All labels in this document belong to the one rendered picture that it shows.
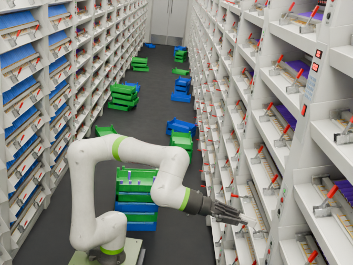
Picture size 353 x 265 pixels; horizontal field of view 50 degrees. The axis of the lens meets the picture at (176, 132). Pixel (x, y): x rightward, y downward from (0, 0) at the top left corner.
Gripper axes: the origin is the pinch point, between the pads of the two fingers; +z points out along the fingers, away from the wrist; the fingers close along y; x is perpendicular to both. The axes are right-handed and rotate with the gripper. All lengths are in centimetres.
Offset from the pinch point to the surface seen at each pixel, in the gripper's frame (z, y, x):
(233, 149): 8, -85, -5
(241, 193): 6.2, -34.2, -6.0
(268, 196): 2.1, 1.8, 13.9
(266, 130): -4.0, -16.3, 32.7
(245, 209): 5.7, -20.6, -6.3
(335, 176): 5.1, 27.8, 39.1
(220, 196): 18, -95, -43
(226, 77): 5, -178, 19
